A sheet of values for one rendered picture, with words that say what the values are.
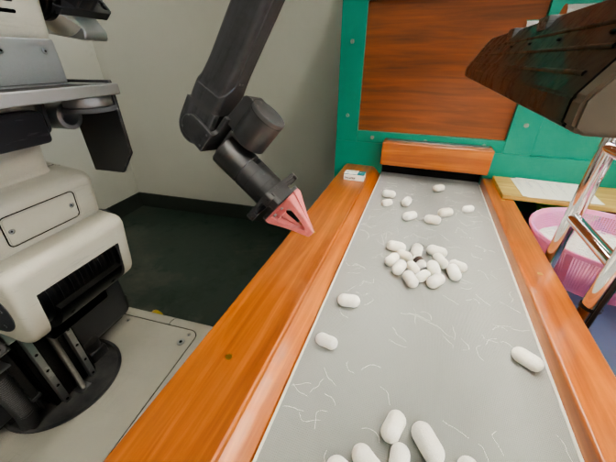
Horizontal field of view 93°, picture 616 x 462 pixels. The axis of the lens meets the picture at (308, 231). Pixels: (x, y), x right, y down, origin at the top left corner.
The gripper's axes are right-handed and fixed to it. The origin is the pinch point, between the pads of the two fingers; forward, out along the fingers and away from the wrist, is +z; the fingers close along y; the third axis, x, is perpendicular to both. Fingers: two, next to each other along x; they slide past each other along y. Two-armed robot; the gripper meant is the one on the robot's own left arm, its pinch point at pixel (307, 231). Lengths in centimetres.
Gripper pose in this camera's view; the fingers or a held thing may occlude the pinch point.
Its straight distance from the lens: 50.9
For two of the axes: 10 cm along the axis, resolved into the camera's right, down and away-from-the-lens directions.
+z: 7.0, 7.0, 1.0
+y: 3.5, -4.6, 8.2
